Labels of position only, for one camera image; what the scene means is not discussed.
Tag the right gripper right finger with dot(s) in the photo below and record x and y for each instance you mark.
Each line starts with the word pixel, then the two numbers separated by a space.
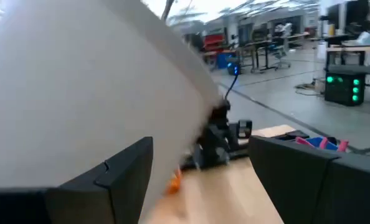
pixel 312 186

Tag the white fabric lampshade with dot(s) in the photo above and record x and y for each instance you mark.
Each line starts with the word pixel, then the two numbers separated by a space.
pixel 79 77

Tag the pink stick-shaped item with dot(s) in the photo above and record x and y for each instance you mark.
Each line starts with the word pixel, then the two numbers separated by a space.
pixel 343 145
pixel 323 143
pixel 303 141

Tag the red cabinet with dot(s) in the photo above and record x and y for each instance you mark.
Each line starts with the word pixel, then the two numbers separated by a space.
pixel 214 43

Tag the background desk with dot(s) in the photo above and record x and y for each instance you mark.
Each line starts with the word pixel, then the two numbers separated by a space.
pixel 353 49

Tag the black computer with green lights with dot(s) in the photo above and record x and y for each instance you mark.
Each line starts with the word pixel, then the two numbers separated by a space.
pixel 344 90

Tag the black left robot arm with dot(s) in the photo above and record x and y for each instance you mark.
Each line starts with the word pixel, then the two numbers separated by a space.
pixel 216 140

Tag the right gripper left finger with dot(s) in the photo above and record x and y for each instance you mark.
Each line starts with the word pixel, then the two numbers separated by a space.
pixel 79 202

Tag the blue plastic bin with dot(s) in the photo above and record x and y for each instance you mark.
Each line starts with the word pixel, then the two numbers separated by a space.
pixel 331 145

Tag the orange plastic bin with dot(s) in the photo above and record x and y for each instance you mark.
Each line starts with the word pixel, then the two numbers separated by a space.
pixel 174 185

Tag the office chair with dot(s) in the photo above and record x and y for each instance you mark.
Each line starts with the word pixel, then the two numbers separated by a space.
pixel 281 57

